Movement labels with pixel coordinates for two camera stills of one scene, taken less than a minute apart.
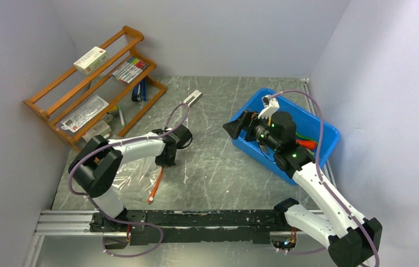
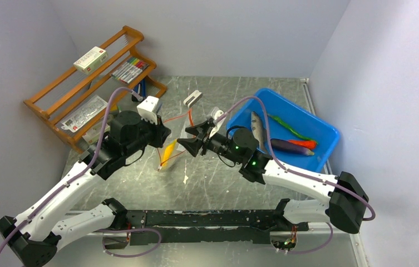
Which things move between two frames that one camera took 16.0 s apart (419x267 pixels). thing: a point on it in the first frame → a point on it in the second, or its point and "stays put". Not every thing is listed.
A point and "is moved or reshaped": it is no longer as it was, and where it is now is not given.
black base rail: [157, 227] stays put
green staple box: [100, 129] stays put
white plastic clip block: [193, 98] stays put
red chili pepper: [310, 144] stays put
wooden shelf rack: [102, 95] stays put
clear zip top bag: [136, 182] is moved or reshaped
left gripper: [161, 162] → [161, 132]
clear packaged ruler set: [77, 119] stays put
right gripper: [235, 128] → [193, 144]
